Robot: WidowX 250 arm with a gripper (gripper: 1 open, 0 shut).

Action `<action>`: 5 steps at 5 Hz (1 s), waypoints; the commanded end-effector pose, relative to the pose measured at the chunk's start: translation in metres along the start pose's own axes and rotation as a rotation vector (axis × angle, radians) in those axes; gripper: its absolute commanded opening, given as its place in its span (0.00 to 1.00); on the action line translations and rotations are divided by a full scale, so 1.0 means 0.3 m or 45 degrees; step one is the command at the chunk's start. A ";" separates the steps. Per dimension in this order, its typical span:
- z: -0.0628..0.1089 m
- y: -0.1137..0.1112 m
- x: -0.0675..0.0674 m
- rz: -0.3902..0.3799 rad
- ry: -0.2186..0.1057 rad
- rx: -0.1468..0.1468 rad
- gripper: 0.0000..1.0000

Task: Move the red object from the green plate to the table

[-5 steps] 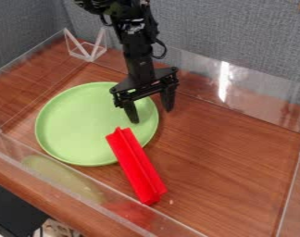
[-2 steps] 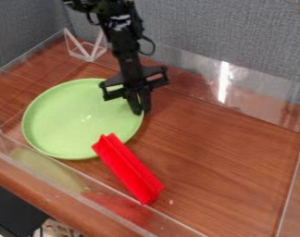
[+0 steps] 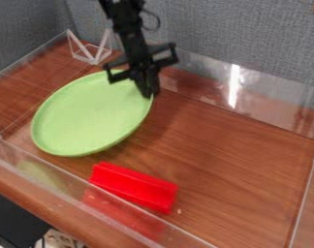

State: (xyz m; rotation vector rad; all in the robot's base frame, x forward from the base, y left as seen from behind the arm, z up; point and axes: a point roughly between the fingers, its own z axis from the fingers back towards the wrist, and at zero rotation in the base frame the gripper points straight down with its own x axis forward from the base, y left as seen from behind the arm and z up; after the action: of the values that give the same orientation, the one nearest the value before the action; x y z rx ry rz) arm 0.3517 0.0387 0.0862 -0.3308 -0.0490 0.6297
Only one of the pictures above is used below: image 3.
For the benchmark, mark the clear acrylic enclosure wall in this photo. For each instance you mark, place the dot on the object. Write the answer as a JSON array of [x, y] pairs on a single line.
[[229, 135]]

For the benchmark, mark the clear acrylic corner bracket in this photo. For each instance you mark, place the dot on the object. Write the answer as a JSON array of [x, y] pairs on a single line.
[[91, 53]]

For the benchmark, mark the green round plate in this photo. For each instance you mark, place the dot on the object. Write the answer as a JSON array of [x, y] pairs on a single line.
[[88, 116]]

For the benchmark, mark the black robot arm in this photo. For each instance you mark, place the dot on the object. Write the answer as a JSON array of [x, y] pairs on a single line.
[[124, 14]]

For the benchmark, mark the red cross-shaped bar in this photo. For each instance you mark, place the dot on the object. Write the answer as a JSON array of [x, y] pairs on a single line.
[[135, 186]]

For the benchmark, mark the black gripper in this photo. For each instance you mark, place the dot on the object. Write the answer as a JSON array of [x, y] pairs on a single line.
[[142, 61]]

